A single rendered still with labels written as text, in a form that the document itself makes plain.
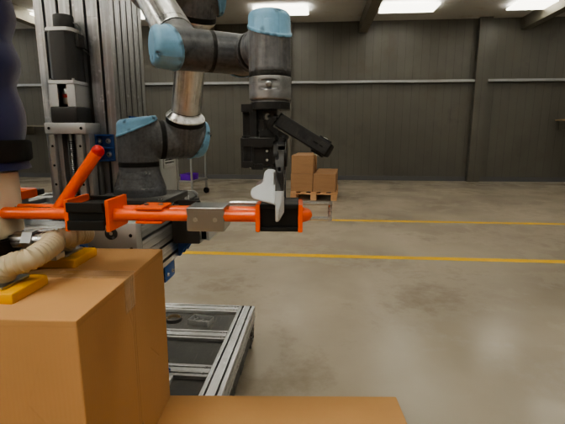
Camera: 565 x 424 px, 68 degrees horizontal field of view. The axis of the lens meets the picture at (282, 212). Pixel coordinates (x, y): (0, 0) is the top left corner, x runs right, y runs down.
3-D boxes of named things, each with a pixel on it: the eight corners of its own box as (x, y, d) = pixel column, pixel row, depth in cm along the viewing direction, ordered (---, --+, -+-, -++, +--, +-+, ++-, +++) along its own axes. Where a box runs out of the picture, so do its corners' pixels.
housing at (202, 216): (186, 231, 76) (185, 207, 75) (195, 224, 83) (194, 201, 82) (224, 232, 76) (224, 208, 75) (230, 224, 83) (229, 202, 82)
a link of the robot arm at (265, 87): (291, 80, 78) (290, 74, 70) (291, 105, 79) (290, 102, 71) (251, 80, 78) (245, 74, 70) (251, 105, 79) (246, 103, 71)
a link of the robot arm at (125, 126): (114, 161, 127) (111, 115, 124) (160, 159, 133) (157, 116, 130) (120, 163, 116) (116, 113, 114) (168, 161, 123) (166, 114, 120)
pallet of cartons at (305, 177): (290, 200, 772) (290, 156, 757) (293, 190, 905) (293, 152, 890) (342, 201, 766) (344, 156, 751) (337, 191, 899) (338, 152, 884)
